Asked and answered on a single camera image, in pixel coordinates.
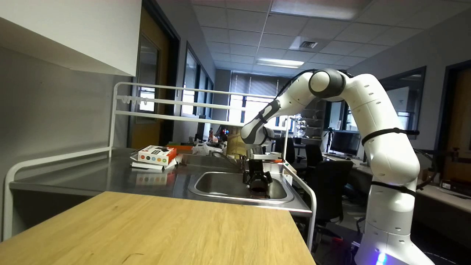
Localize white metal sink frame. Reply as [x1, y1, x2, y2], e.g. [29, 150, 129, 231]
[1, 81, 317, 252]

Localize black computer monitor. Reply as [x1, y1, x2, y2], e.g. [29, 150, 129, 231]
[326, 128, 364, 159]

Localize stainless steel sink unit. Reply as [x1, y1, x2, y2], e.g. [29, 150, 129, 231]
[8, 146, 313, 218]

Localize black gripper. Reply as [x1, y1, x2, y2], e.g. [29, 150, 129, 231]
[242, 156, 272, 193]

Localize plain wooden door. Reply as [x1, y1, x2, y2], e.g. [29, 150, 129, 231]
[436, 60, 471, 188]

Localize white wall cabinet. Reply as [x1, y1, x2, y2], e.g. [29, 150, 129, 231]
[0, 0, 144, 78]

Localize colourful orange white box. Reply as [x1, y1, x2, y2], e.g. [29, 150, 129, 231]
[135, 144, 179, 168]

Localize black office chair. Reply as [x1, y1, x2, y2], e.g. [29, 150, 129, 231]
[304, 157, 354, 228]

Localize wooden door with window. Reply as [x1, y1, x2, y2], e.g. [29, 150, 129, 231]
[126, 1, 180, 150]

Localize rectangular ceiling light panel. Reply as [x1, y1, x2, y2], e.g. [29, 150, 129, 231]
[267, 0, 360, 22]
[255, 56, 304, 69]

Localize ceiling air vent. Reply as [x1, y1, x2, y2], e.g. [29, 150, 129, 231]
[288, 35, 320, 53]

